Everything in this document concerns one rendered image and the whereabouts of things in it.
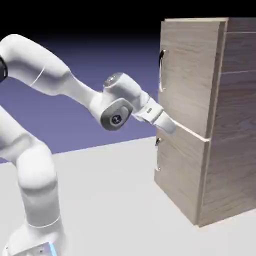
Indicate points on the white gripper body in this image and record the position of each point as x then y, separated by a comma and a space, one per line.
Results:
164, 121

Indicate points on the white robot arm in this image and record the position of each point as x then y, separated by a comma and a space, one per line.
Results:
50, 72

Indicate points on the short wooden cabinet door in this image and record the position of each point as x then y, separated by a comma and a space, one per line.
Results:
180, 170

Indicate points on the tall wooden cabinet door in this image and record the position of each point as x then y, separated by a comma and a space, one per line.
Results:
190, 76

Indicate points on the light wood cabinet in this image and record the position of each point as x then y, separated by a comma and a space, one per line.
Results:
230, 120

